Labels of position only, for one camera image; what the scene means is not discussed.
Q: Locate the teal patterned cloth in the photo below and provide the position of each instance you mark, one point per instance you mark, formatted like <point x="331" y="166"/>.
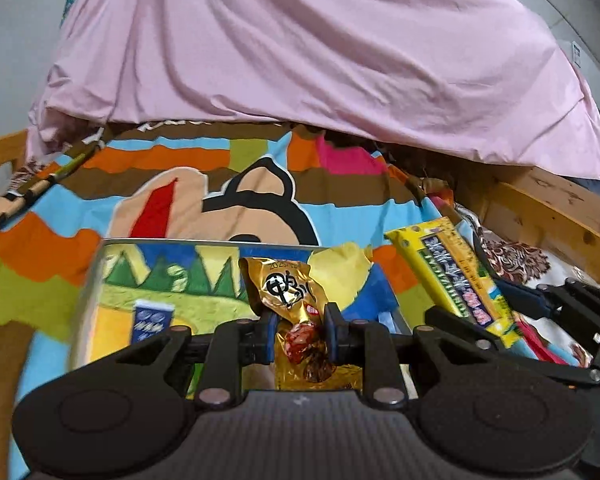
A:
<point x="70" y="5"/>

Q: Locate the blue and white snack packet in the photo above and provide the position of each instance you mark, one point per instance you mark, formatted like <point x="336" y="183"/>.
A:
<point x="152" y="322"/>

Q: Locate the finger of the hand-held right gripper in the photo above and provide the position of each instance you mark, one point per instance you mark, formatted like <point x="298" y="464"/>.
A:
<point x="560" y="300"/>
<point x="530" y="355"/>

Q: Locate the knotty wooden bed board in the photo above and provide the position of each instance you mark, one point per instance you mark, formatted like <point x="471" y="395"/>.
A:
<point x="555" y="210"/>

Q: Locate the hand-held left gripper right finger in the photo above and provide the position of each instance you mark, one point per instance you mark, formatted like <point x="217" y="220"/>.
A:
<point x="334" y="332"/>

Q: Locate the colourful printed blanket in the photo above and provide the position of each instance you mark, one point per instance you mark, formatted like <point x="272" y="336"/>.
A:
<point x="180" y="195"/>

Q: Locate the white wall sticker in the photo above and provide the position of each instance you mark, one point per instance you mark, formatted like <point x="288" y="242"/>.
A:
<point x="577" y="55"/>

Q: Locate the white floral cloth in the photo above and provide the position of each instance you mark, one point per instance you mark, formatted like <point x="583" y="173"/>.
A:
<point x="520" y="260"/>

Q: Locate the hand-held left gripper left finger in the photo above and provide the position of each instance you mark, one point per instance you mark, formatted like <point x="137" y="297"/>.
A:
<point x="267" y="337"/>

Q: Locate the yellow green snack packet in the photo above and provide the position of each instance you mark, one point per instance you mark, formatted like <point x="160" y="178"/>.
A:
<point x="445" y="270"/>

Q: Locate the gold snack packet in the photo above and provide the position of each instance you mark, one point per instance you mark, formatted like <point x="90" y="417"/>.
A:
<point x="280" y="285"/>

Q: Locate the brown striped cloth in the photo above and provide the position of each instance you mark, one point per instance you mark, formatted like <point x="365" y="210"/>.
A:
<point x="35" y="187"/>

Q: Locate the painted metal tray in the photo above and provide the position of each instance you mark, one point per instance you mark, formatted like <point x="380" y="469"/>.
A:
<point x="130" y="280"/>

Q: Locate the pink bed sheet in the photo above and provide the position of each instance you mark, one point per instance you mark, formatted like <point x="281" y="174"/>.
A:
<point x="305" y="50"/>

